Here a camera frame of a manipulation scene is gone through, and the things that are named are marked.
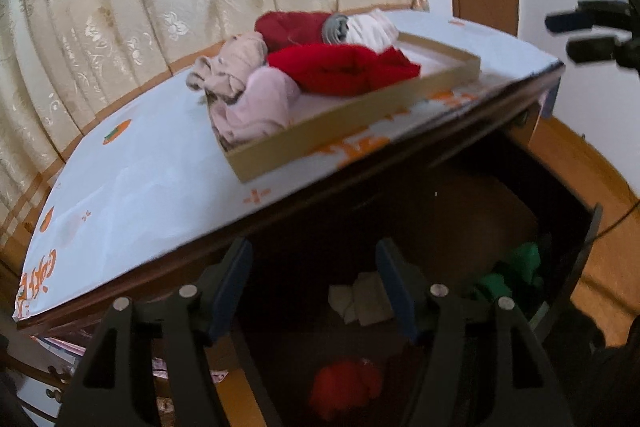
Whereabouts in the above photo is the cream floral curtain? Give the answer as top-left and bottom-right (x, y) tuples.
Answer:
(0, 0), (431, 258)

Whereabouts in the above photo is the beige underwear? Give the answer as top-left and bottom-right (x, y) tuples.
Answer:
(186, 32), (271, 104)

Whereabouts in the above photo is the orange-red cloth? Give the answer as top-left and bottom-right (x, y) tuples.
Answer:
(309, 358), (385, 423)

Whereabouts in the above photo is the green underwear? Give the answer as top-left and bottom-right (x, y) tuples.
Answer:
(472, 242), (546, 305)

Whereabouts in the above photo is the pale pink underwear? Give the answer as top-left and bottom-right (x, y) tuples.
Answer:
(209, 69), (302, 152)

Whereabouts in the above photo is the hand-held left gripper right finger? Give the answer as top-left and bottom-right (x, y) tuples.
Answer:
(375, 237), (576, 427)

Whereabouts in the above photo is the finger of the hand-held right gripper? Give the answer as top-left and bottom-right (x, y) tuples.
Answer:
(545, 0), (633, 32)
(567, 34), (640, 70)

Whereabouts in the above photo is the thin black cable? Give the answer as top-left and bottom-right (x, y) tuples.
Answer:
(597, 202), (640, 238)

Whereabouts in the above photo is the white underwear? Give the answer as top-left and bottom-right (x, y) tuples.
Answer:
(345, 8), (401, 52)

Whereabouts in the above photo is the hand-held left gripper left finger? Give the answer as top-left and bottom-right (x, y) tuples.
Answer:
(60, 236), (253, 427)

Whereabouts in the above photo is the grey underwear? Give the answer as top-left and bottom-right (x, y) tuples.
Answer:
(321, 13), (352, 45)

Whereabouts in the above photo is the cream underwear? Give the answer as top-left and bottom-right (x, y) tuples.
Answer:
(327, 271), (397, 328)

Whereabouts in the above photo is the stack of colourful papers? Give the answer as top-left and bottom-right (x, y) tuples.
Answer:
(30, 334), (87, 356)

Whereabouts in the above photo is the brass bed frame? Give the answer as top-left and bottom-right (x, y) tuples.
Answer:
(0, 332), (73, 408)

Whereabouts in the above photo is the dark wooden desk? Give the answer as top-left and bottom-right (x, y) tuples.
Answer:
(15, 67), (606, 427)

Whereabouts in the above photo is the shallow cardboard tray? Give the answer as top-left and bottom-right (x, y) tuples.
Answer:
(202, 32), (482, 184)

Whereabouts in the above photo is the white orange-printed tablecloth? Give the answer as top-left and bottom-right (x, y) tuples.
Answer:
(12, 9), (566, 323)

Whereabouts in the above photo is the bright red underwear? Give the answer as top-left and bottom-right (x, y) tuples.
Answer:
(267, 43), (422, 98)

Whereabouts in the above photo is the pink striped cloth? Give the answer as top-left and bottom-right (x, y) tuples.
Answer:
(151, 356), (230, 384)

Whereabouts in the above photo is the dark red underwear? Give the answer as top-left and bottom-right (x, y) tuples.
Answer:
(254, 11), (333, 52)

